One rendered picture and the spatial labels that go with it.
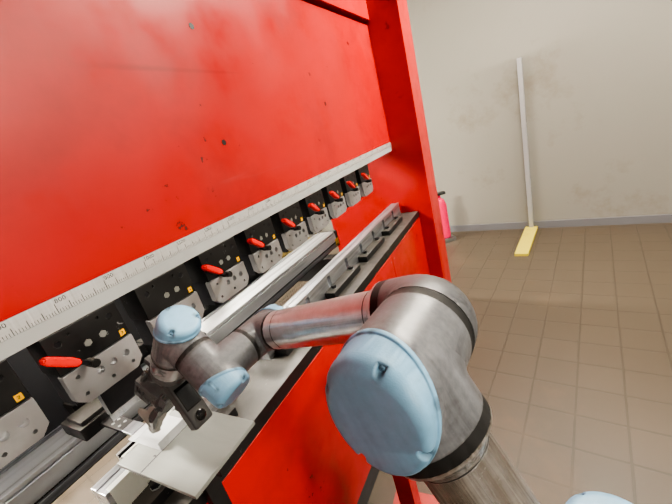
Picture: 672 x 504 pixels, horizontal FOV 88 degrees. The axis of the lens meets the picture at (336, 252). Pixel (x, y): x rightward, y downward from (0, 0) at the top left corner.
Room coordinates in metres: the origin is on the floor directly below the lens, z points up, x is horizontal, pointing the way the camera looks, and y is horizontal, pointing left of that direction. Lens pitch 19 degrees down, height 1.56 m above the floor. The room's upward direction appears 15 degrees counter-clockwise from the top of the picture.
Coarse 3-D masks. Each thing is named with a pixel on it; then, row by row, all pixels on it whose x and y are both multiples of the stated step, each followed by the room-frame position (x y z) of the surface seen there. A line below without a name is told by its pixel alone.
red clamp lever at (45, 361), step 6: (42, 360) 0.58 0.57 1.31; (48, 360) 0.58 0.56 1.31; (54, 360) 0.59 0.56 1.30; (60, 360) 0.60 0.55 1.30; (66, 360) 0.60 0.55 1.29; (72, 360) 0.61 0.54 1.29; (78, 360) 0.62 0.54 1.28; (84, 360) 0.63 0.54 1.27; (90, 360) 0.63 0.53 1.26; (96, 360) 0.63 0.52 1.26; (48, 366) 0.58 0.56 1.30; (54, 366) 0.59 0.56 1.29; (60, 366) 0.59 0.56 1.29; (66, 366) 0.60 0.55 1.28; (72, 366) 0.61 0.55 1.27; (90, 366) 0.63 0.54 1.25; (96, 366) 0.63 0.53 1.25
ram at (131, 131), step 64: (0, 0) 0.80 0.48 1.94; (64, 0) 0.90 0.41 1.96; (128, 0) 1.04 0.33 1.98; (192, 0) 1.23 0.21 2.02; (256, 0) 1.52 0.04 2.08; (0, 64) 0.76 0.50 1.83; (64, 64) 0.85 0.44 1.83; (128, 64) 0.98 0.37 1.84; (192, 64) 1.16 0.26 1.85; (256, 64) 1.42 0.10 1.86; (320, 64) 1.86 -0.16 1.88; (0, 128) 0.71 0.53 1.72; (64, 128) 0.80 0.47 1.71; (128, 128) 0.92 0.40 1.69; (192, 128) 1.08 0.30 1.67; (256, 128) 1.32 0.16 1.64; (320, 128) 1.72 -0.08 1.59; (384, 128) 2.48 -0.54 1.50; (0, 192) 0.67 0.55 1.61; (64, 192) 0.75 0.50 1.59; (128, 192) 0.86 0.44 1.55; (192, 192) 1.01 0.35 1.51; (256, 192) 1.23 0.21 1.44; (0, 256) 0.63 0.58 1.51; (64, 256) 0.71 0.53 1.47; (128, 256) 0.81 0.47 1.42; (192, 256) 0.94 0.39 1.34; (0, 320) 0.59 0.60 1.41; (64, 320) 0.66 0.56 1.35
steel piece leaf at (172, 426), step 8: (168, 416) 0.75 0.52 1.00; (168, 424) 0.72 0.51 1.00; (176, 424) 0.68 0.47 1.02; (184, 424) 0.70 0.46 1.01; (144, 432) 0.71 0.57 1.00; (160, 432) 0.70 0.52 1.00; (168, 432) 0.69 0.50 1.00; (176, 432) 0.68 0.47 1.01; (136, 440) 0.69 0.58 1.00; (144, 440) 0.68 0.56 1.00; (152, 440) 0.68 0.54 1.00; (160, 440) 0.67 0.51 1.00; (168, 440) 0.66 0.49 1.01; (160, 448) 0.64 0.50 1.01
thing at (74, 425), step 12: (84, 408) 0.83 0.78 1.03; (96, 408) 0.82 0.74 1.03; (72, 420) 0.79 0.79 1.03; (84, 420) 0.78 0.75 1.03; (96, 420) 0.79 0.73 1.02; (108, 420) 0.79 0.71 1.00; (120, 420) 0.78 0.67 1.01; (132, 420) 0.77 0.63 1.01; (72, 432) 0.78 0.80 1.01; (84, 432) 0.76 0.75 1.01; (96, 432) 0.78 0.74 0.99; (132, 432) 0.72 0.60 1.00
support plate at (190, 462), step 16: (176, 416) 0.74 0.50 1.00; (224, 416) 0.69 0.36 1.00; (192, 432) 0.67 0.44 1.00; (208, 432) 0.66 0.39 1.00; (224, 432) 0.64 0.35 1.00; (240, 432) 0.63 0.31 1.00; (144, 448) 0.66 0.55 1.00; (176, 448) 0.63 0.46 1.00; (192, 448) 0.62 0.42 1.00; (208, 448) 0.61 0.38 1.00; (224, 448) 0.60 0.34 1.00; (128, 464) 0.62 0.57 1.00; (144, 464) 0.61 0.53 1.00; (160, 464) 0.60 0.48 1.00; (176, 464) 0.59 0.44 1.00; (192, 464) 0.58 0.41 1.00; (208, 464) 0.56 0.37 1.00; (160, 480) 0.56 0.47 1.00; (176, 480) 0.55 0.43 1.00; (192, 480) 0.54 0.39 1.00; (208, 480) 0.53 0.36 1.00; (192, 496) 0.50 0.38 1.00
